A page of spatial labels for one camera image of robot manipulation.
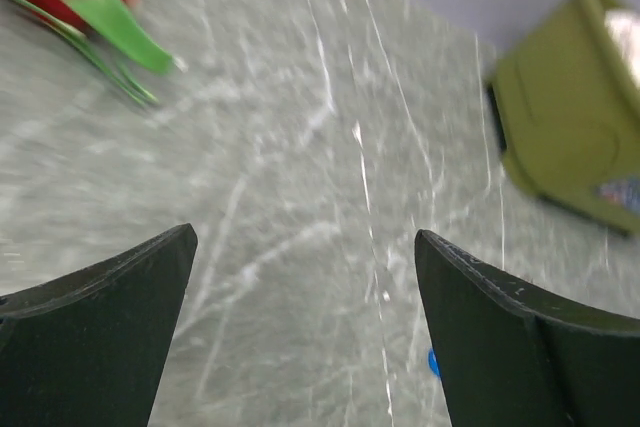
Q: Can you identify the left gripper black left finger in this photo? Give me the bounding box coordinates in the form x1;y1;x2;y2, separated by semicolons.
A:
1;223;198;427

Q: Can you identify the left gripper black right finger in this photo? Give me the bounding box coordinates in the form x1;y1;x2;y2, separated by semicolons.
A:
414;230;639;427

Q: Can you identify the olive green plastic bin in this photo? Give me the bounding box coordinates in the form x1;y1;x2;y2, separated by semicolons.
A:
487;0;639;235

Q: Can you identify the blue key tag on ring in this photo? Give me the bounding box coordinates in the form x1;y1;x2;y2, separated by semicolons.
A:
427;348;441;378

